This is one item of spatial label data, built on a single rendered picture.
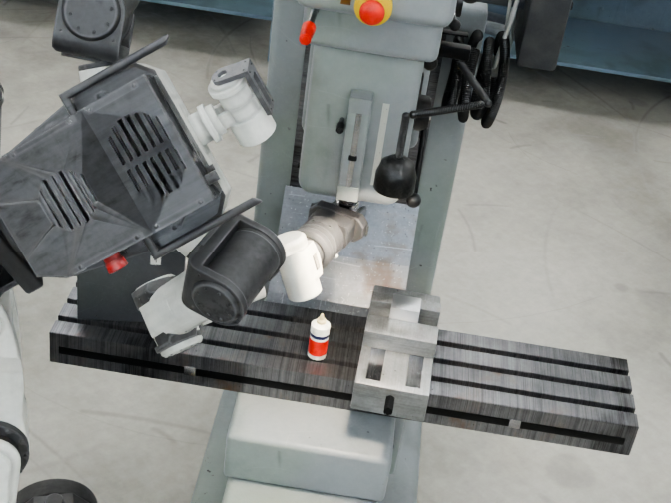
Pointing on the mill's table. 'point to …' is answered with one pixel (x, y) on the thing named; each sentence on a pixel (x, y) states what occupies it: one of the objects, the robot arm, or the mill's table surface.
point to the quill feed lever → (420, 147)
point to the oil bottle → (319, 336)
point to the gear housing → (375, 36)
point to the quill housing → (311, 164)
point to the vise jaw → (400, 336)
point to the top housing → (435, 12)
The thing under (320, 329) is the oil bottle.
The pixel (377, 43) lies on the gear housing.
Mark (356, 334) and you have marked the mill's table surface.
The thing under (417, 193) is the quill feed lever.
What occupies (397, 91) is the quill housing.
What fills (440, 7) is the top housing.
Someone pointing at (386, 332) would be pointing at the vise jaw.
